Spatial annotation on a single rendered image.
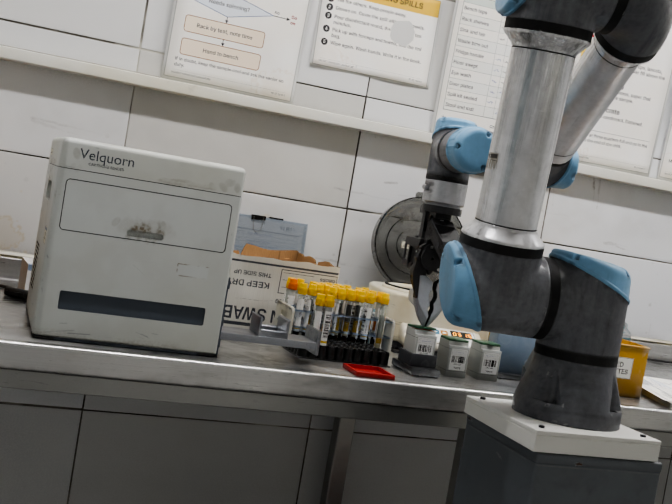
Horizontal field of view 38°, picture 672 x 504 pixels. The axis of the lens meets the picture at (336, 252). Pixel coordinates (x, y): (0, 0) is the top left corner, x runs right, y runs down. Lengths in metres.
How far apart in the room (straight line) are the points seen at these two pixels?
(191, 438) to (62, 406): 0.29
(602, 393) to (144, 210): 0.71
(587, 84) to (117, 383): 0.82
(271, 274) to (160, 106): 0.50
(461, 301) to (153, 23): 1.09
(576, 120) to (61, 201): 0.77
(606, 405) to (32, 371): 0.82
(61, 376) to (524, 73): 0.79
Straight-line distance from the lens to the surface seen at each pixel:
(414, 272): 1.70
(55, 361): 1.48
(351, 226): 2.27
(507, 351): 1.87
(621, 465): 1.39
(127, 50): 2.15
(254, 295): 1.86
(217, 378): 1.52
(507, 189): 1.32
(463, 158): 1.58
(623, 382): 1.94
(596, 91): 1.49
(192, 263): 1.52
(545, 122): 1.32
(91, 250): 1.50
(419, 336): 1.71
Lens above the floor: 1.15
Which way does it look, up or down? 3 degrees down
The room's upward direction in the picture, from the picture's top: 10 degrees clockwise
